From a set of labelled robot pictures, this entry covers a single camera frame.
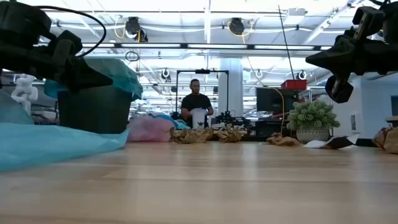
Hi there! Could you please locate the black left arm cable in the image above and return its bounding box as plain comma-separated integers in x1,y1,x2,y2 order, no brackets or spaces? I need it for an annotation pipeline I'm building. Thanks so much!
35,5,107,58

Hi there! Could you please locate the light blue plastic bag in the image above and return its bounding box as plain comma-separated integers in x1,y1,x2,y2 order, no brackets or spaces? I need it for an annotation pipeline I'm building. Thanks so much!
0,89,131,173

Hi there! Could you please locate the white robot figure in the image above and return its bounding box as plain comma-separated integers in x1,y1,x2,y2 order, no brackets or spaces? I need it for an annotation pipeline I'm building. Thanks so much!
11,73,39,115

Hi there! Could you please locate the teal trash bag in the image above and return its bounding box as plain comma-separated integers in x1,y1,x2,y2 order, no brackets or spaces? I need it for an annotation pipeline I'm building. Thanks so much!
43,57,144,101

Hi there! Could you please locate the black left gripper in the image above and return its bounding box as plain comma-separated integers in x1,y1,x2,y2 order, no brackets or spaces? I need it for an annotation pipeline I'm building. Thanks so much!
0,29,113,93

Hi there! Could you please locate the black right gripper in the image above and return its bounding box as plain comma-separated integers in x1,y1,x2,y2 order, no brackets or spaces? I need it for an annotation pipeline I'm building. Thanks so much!
306,6,398,104

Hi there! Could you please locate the green fuzzy ball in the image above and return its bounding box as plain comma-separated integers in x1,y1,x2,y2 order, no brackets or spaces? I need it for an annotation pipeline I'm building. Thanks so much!
285,100,341,144

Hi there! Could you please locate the pink plastic bag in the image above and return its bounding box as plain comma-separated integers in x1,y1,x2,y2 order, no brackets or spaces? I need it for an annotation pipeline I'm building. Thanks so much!
126,115,175,143

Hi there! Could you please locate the white bucket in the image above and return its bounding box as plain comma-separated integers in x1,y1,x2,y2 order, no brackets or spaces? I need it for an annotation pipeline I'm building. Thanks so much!
190,108,208,130

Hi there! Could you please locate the black computer monitor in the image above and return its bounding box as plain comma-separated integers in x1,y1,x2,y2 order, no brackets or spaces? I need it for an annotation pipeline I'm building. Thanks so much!
256,87,299,113

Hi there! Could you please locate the thin black pole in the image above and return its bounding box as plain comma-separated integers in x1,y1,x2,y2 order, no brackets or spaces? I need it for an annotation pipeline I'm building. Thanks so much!
277,4,296,81

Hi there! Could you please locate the black ceiling cord reel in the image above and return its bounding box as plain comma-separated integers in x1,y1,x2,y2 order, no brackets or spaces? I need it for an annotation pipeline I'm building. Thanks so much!
125,16,149,44
228,17,246,36

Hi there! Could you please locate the black trash bin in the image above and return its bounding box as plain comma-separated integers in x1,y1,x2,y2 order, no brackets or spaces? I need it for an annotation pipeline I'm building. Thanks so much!
57,85,134,134

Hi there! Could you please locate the white and brown paper wrapper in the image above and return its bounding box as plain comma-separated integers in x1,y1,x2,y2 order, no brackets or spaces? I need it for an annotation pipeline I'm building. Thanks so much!
303,134,361,149

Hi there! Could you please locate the black background station frame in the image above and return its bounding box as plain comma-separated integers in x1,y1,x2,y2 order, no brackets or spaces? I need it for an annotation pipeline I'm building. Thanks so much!
175,68,230,113

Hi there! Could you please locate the yellow hanging cable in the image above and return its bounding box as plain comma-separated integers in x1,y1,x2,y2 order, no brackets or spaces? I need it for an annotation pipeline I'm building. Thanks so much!
272,88,285,137

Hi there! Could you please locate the black coiled cable loop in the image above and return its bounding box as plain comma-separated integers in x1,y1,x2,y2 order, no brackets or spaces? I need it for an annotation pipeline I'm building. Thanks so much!
124,50,141,62

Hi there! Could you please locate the white building column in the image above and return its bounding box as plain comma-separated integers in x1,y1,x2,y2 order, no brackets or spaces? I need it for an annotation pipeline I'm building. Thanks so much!
218,58,244,118

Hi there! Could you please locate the person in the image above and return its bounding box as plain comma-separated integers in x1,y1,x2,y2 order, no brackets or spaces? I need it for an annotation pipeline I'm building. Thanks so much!
180,78,215,129

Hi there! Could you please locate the red box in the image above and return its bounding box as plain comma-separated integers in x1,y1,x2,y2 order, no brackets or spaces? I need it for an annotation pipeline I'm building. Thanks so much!
280,79,308,91

